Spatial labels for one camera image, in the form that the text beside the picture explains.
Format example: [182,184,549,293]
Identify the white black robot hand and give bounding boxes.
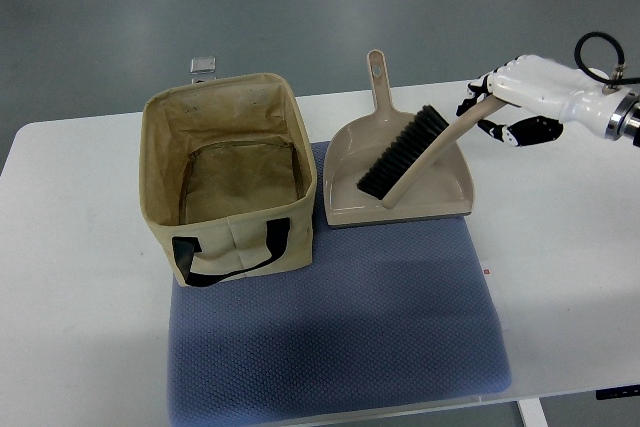
[456,55,632,147]

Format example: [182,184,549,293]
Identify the pink hand broom black bristles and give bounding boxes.
[357,95,506,209]

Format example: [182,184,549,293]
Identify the black cable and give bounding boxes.
[573,31,640,86]

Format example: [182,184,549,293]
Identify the small metal clip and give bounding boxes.
[190,56,216,84]

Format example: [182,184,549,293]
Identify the blue textured mat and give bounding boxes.
[166,140,514,423]

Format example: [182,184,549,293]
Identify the pink plastic dustpan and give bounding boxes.
[322,50,474,227]

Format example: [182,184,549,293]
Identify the yellow fabric bag black handle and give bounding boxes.
[139,73,317,287]

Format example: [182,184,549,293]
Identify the black table control panel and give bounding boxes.
[595,384,640,401]

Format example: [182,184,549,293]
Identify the white table leg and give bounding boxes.
[517,398,549,427]

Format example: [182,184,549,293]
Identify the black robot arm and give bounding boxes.
[605,92,640,147]

